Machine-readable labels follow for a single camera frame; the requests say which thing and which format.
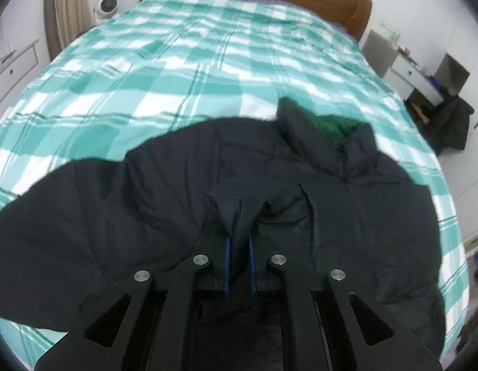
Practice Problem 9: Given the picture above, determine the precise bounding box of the black puffer jacket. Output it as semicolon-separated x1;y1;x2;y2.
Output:
0;96;446;371

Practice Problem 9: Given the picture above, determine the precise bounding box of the grey nightstand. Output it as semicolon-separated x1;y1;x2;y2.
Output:
362;29;398;78

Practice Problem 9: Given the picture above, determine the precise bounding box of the beige curtain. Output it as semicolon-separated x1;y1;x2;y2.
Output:
43;0;144;60

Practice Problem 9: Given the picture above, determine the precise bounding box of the dark coat on chair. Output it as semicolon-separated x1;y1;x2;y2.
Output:
404;87;475;157

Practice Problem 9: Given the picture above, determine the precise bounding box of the white drawer cabinet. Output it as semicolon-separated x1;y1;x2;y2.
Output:
0;39;40;113

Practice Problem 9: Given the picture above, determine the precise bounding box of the white round fan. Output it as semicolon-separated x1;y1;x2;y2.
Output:
94;0;119;21

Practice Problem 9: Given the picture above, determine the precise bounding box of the white desk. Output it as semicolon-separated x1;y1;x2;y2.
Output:
390;52;445;103

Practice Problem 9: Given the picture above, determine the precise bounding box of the grey box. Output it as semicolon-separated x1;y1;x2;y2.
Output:
434;53;471;97

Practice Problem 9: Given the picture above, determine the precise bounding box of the teal plaid bed blanket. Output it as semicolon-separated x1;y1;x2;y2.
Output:
0;0;469;371

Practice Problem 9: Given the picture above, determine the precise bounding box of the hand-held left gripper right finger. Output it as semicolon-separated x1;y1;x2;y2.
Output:
247;237;444;371

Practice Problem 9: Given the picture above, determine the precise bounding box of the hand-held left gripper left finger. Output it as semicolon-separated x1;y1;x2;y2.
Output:
34;237;234;371

